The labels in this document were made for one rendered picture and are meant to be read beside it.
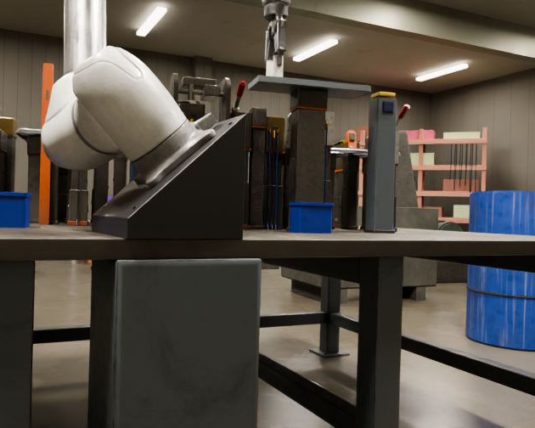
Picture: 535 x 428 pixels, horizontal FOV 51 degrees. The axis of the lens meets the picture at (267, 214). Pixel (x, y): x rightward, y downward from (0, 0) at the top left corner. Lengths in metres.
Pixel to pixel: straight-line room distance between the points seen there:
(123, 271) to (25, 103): 8.80
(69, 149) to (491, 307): 2.82
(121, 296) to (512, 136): 10.75
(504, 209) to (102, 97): 2.78
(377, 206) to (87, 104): 1.02
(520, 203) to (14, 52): 8.13
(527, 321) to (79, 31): 2.90
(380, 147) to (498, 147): 9.90
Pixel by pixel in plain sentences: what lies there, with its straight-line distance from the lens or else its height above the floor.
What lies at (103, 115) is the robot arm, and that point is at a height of 0.94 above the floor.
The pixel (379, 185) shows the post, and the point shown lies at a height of 0.85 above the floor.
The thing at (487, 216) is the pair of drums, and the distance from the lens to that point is 3.63.
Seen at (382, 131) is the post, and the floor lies 1.03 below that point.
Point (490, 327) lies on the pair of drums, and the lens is 3.66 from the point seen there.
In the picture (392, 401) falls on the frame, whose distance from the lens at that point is 1.51.
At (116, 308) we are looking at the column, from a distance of 1.10.
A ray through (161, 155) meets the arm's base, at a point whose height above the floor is 0.87.
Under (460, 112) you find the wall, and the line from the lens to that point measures 12.55.
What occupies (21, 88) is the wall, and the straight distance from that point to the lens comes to 9.86.
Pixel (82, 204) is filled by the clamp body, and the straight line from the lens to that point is 1.84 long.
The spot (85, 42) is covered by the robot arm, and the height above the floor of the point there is 1.15.
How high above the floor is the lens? 0.76
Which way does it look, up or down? level
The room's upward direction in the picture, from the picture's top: 2 degrees clockwise
